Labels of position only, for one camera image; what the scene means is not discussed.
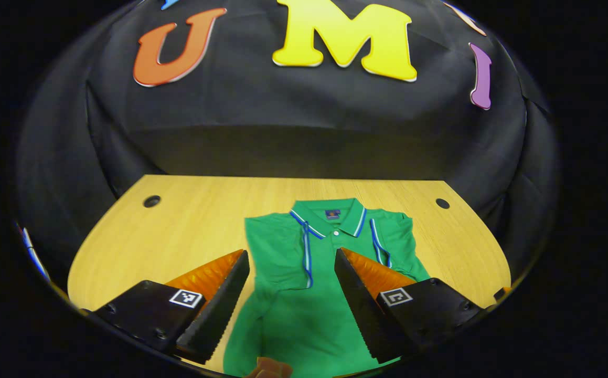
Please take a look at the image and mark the black backdrop cloth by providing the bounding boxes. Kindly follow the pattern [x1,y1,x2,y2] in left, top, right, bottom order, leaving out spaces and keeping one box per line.
[15,0,561,295]

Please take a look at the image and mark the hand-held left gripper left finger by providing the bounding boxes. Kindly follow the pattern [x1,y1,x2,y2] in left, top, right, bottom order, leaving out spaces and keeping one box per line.
[91,249,251,365]

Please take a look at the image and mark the green T-shirt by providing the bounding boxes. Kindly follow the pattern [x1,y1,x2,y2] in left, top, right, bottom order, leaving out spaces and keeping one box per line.
[222,197,431,378]

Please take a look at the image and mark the bright monitor screen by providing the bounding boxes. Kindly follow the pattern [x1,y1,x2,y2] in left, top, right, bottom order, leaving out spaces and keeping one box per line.
[19,226,51,283]

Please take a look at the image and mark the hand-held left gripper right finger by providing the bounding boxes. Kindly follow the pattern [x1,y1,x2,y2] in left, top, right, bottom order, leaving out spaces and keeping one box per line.
[334,248,485,364]

